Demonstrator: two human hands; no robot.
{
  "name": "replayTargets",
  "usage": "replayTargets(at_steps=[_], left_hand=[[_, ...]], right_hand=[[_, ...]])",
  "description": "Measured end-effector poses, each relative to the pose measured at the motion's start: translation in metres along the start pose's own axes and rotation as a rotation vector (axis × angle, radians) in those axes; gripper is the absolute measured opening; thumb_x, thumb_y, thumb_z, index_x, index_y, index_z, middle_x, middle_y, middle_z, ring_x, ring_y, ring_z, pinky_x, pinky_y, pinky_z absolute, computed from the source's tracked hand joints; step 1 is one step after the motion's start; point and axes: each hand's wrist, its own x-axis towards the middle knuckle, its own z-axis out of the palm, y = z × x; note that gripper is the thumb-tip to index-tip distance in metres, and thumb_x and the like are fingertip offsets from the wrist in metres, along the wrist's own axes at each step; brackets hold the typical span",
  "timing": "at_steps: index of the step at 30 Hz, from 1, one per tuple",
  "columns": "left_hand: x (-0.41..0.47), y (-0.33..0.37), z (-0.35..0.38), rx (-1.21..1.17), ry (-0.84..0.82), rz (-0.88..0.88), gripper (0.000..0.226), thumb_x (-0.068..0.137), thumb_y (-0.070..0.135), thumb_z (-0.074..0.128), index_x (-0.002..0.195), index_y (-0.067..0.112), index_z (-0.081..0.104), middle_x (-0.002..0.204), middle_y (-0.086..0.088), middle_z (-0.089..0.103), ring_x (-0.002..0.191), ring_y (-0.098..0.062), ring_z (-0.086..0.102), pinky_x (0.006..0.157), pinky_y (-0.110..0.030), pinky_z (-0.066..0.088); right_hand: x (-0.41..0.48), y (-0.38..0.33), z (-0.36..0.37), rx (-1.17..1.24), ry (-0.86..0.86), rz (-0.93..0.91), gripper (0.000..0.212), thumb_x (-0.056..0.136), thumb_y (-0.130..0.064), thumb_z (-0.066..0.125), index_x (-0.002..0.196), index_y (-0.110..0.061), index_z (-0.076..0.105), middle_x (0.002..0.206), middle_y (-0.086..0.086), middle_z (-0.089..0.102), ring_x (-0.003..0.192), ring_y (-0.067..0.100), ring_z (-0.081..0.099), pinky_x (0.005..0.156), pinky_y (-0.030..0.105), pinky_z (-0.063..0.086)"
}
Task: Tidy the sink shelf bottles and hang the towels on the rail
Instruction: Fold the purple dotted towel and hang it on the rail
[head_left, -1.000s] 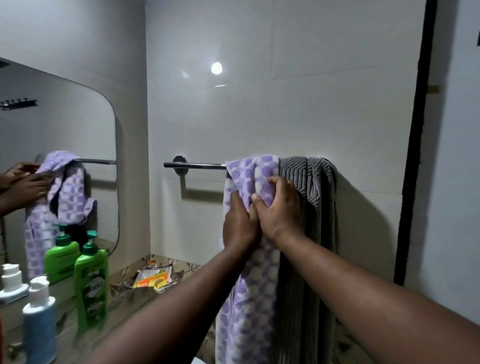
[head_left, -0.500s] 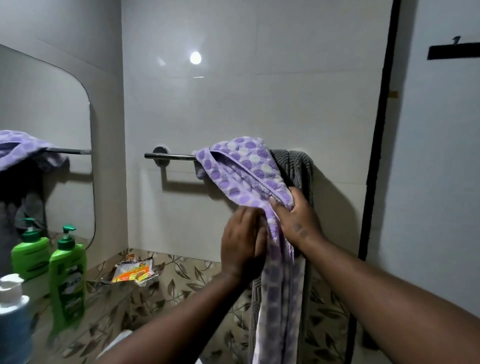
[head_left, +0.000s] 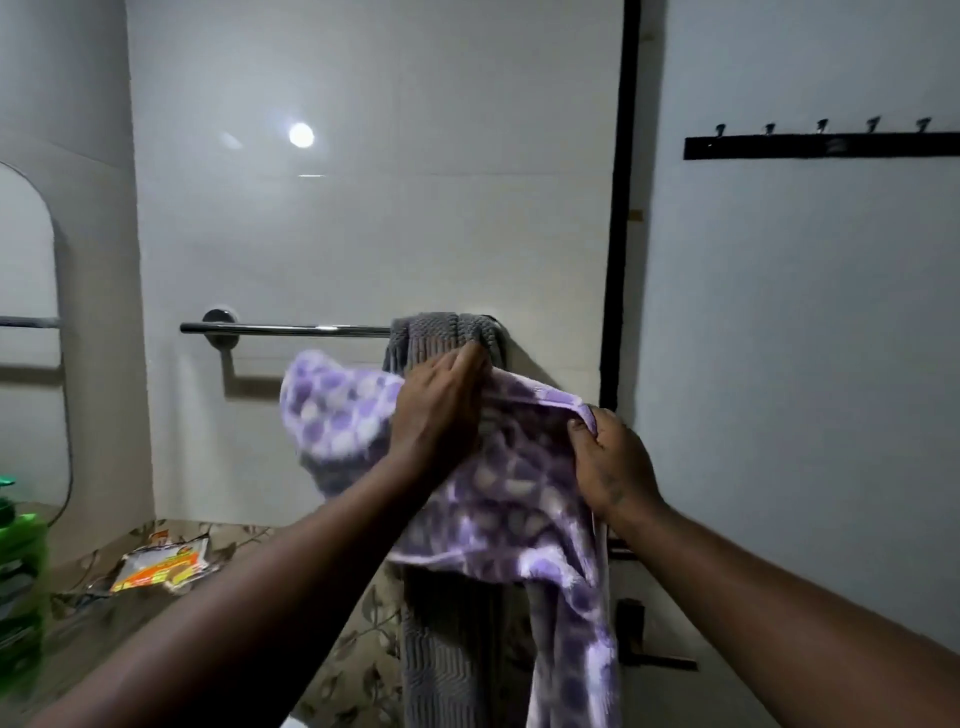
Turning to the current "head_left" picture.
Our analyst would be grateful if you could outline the chrome towel bar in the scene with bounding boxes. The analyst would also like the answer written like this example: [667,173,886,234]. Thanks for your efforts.
[178,307,508,352]

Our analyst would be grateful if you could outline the person's left forearm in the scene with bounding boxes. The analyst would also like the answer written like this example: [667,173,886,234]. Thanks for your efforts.
[29,449,444,728]

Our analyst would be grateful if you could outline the black hook rack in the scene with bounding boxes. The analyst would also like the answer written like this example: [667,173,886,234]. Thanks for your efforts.
[682,116,960,162]

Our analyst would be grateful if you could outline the white door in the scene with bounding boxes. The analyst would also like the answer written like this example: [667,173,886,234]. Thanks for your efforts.
[598,0,643,412]
[618,0,960,728]

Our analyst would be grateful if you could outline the purple dotted towel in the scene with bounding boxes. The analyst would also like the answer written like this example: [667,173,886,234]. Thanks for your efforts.
[278,348,624,728]

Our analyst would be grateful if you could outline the person's left hand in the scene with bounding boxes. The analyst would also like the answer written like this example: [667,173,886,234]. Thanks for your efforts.
[388,339,494,481]

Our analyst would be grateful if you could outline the green pump bottle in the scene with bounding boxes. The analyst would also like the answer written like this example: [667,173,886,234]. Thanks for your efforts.
[0,476,50,695]

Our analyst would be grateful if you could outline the orange yellow sachet packets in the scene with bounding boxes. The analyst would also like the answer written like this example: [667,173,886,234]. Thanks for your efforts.
[110,529,213,595]

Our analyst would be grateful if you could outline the person's right forearm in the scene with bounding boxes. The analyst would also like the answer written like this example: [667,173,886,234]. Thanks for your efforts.
[607,502,960,728]

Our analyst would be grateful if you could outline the rounded wall mirror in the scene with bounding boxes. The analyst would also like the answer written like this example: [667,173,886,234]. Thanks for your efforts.
[0,161,75,526]

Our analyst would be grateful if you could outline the grey ribbed towel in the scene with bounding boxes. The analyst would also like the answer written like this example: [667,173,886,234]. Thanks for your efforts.
[382,311,541,728]

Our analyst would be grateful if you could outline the person's right hand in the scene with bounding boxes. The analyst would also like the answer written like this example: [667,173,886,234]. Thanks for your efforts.
[566,406,669,526]

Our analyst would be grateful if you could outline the black door handle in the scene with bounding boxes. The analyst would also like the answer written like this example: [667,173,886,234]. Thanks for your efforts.
[614,597,699,673]

